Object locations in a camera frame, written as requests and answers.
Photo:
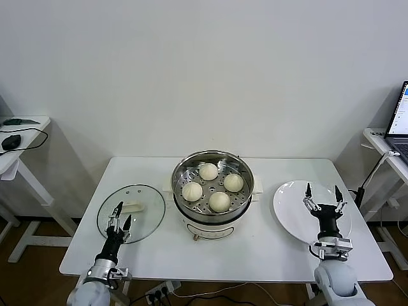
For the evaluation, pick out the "stainless steel steamer basket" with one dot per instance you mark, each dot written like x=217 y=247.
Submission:
x=242 y=201

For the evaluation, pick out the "flat dark green object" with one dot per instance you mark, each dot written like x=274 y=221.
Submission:
x=14 y=121

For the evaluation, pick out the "black computer mouse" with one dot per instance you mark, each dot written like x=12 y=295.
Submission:
x=11 y=142

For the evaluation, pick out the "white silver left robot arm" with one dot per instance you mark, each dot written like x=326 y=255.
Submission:
x=92 y=293

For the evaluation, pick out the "white electric cooker pot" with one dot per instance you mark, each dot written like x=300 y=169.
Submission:
x=207 y=230

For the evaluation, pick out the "white power strip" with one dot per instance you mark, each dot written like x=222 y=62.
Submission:
x=162 y=290

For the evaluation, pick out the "white side desk with mouse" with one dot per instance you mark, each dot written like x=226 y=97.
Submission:
x=25 y=140

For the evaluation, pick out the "white side desk with laptop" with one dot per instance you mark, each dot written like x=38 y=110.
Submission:
x=376 y=140

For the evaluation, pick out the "white steamed baozi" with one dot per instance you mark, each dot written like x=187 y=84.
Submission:
x=233 y=182
x=219 y=201
x=208 y=171
x=192 y=192

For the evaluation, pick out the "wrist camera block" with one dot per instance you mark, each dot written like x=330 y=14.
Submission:
x=342 y=245
x=121 y=274

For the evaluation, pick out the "white round plate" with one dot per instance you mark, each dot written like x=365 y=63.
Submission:
x=287 y=204

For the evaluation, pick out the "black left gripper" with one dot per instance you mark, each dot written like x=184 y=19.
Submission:
x=111 y=247

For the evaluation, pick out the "round glass pot lid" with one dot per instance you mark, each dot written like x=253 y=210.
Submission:
x=146 y=197

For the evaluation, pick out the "white power adapter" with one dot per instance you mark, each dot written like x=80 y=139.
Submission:
x=393 y=203

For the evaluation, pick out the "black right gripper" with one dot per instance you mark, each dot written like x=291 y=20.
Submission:
x=328 y=220

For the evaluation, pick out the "black clamp post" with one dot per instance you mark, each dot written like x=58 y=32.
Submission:
x=360 y=196

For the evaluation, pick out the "open grey laptop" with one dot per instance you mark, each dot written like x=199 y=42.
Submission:
x=398 y=111

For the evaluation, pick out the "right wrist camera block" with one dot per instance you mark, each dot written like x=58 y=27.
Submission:
x=342 y=245

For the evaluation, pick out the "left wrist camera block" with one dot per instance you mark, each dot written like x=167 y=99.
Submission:
x=121 y=274

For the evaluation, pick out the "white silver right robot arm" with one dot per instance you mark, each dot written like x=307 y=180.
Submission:
x=334 y=280

